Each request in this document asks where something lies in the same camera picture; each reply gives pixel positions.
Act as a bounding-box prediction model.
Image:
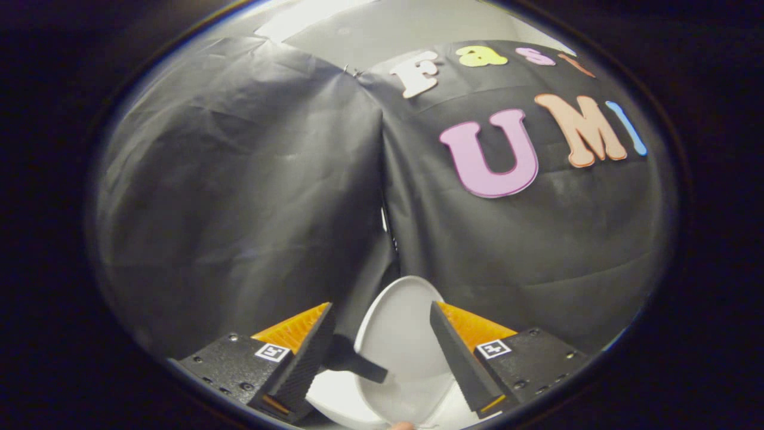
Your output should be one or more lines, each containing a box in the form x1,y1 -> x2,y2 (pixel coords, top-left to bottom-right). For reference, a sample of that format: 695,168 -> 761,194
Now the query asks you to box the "black backdrop cloth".
358,39 -> 678,359

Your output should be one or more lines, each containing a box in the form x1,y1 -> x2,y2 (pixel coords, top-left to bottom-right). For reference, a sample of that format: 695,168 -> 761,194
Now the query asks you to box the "plain black cloth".
93,36 -> 398,359

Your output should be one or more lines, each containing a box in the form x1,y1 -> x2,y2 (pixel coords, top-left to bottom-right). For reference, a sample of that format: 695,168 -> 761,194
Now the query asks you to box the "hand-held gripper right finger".
429,300 -> 590,420

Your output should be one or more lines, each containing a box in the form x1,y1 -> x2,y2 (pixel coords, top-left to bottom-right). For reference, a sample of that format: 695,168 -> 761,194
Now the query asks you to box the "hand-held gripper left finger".
170,302 -> 336,426

